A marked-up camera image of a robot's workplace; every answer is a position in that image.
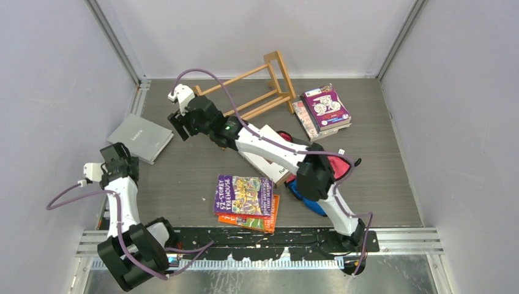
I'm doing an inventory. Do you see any grey Iantra book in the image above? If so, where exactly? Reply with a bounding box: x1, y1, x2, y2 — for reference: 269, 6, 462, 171
107, 114, 174, 165

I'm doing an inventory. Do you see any wooden book rack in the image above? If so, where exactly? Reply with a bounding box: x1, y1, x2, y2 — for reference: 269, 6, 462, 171
192, 50, 297, 123

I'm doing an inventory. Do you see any purple 52-Storey Treehouse book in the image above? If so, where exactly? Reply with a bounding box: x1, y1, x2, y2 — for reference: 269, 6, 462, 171
213, 175, 274, 218

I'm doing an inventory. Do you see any white Decorate Furniture book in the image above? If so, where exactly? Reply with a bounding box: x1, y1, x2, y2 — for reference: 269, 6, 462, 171
239, 124, 293, 188

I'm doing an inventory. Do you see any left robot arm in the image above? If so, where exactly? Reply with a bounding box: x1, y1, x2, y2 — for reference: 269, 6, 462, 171
97, 142, 179, 292

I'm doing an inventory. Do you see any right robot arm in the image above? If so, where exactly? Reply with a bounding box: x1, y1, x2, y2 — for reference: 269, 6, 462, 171
168, 91, 367, 252

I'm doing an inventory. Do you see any purple illustrated book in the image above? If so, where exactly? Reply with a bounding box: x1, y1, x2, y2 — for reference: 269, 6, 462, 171
300, 83, 351, 132

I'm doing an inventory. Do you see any orange 78-Storey Treehouse book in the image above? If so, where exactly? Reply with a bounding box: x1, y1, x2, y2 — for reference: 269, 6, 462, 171
218, 194, 280, 233

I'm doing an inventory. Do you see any blue oven mitt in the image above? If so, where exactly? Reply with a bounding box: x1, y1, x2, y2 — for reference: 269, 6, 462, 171
285, 179, 327, 217

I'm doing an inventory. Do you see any red grey cloth bib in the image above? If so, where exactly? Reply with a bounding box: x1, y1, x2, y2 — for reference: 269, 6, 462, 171
277, 130, 362, 180

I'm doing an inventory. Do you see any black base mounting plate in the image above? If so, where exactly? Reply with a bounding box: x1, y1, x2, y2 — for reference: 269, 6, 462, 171
165, 227, 379, 261

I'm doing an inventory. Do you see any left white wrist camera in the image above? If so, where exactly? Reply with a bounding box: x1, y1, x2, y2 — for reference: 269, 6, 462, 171
77, 162, 103, 187

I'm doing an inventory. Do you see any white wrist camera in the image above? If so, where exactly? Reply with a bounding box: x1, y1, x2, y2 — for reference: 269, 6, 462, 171
77, 162, 103, 187
168, 84, 196, 116

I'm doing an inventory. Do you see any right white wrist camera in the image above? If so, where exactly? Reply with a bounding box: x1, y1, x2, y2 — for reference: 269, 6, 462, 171
168, 84, 196, 116

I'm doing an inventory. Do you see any slotted cable duct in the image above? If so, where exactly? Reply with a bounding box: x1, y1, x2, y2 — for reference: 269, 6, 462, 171
89, 258, 345, 271

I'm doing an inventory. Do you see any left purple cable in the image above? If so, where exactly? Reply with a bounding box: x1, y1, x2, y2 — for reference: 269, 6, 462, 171
45, 183, 215, 282

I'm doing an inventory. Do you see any purple cable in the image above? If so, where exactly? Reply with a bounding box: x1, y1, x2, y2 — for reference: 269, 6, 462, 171
171, 68, 374, 277
45, 183, 215, 282

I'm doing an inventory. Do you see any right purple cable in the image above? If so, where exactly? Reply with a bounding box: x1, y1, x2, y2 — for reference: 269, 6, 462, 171
171, 68, 374, 277

